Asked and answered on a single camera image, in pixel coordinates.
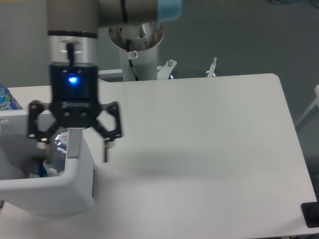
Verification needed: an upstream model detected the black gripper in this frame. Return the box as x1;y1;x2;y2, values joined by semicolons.
27;64;123;164

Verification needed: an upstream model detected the crushed clear plastic bottle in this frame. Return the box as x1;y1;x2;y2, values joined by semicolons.
50;131;69;173

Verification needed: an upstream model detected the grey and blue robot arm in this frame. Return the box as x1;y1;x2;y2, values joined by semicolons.
28;0;182;159

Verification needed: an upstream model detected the white plastic trash can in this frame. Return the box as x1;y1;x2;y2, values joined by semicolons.
0;110;96;215

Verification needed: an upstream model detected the blue snack wrapper in bin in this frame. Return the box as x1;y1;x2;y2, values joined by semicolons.
27;156;48;178

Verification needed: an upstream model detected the blue labelled water bottle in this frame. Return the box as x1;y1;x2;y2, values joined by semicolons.
0;84;23;111

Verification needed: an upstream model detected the black device at table edge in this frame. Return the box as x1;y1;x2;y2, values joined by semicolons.
301;202;319;228

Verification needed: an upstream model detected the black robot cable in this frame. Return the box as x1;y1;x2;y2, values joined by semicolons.
126;38;140;81

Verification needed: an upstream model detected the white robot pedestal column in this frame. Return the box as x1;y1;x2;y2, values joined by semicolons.
109;22;164;82

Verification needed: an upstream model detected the white pedestal base frame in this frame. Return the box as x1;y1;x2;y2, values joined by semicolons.
98;57;217;82

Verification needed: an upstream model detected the white furniture frame at right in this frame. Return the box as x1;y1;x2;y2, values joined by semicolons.
295;85;319;132

